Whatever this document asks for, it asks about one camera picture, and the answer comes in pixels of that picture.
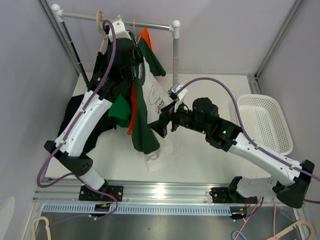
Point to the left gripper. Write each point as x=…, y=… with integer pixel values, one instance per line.
x=138, y=59

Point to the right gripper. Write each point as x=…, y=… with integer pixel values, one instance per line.
x=168, y=114

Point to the white and dark green shirt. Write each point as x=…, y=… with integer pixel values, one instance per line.
x=150, y=99

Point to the orange t shirt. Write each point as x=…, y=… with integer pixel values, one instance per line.
x=147, y=40

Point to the pink wire hanger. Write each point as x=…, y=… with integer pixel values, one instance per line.
x=137, y=37

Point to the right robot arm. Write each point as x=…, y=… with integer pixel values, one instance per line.
x=289, y=179

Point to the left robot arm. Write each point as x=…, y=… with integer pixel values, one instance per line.
x=82, y=166

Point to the beige hanger with black shirt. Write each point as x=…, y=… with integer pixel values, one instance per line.
x=105, y=37

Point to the black t shirt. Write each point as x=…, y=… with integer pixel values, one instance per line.
x=73, y=139

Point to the bright green t shirt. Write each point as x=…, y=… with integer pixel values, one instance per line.
x=121, y=109

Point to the blue hanger on floor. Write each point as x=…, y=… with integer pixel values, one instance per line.
x=237, y=234

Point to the beige hanger on floor right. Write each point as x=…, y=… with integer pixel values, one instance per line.
x=300, y=223

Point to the metal clothes rack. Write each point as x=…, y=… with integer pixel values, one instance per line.
x=59, y=15

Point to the white plastic basket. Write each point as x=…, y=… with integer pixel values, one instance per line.
x=264, y=121

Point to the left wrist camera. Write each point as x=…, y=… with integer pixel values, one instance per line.
x=120, y=31

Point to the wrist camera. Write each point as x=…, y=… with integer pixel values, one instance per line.
x=120, y=31
x=177, y=93

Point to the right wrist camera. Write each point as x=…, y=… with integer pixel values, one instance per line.
x=177, y=93

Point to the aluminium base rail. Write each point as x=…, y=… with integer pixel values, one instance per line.
x=138, y=193

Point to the slotted cable duct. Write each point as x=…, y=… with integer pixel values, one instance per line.
x=139, y=209

